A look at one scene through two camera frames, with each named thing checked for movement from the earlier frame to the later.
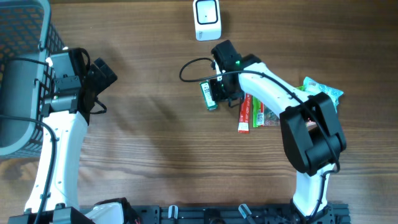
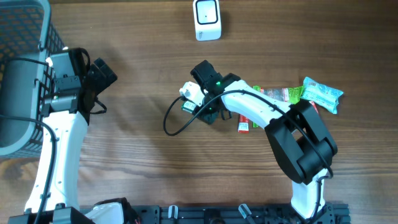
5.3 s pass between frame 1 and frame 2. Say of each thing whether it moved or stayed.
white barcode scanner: stayed
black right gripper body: moved
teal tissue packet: stayed
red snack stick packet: stayed
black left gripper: stayed
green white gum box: moved
